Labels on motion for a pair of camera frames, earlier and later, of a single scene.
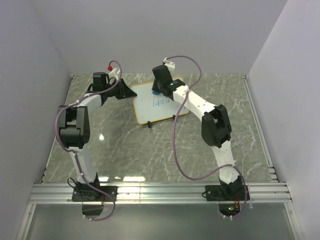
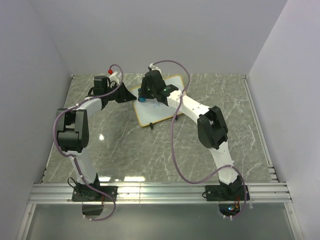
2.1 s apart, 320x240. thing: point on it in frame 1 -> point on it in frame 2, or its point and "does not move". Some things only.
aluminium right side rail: (272, 173) does not move
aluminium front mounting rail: (260, 193) does not move
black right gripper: (154, 87) -> (142, 92)
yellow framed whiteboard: (148, 107) does not move
